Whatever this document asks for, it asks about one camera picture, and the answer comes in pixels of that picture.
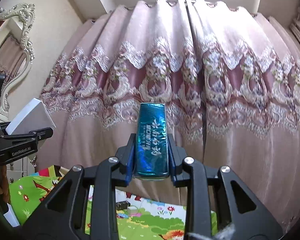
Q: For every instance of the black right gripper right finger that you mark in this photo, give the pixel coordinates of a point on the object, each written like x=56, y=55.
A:
x=219, y=204

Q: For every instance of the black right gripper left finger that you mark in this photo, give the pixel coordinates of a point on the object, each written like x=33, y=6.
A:
x=82, y=205

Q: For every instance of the blue teal small box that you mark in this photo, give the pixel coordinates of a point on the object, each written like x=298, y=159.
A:
x=151, y=148

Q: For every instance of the tall white box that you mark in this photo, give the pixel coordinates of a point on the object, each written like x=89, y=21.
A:
x=34, y=116

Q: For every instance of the person's left hand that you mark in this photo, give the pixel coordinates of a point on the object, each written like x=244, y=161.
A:
x=4, y=185

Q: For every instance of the white dresser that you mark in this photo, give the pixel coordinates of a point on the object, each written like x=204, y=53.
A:
x=21, y=168

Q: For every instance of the black small box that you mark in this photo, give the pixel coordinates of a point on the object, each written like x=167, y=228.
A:
x=122, y=205

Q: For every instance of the white translucent box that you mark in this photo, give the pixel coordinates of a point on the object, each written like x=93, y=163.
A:
x=132, y=211

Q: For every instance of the ornate white mirror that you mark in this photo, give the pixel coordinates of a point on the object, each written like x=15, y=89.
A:
x=16, y=50

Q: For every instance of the pink embroidered curtain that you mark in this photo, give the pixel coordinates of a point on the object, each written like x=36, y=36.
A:
x=230, y=82

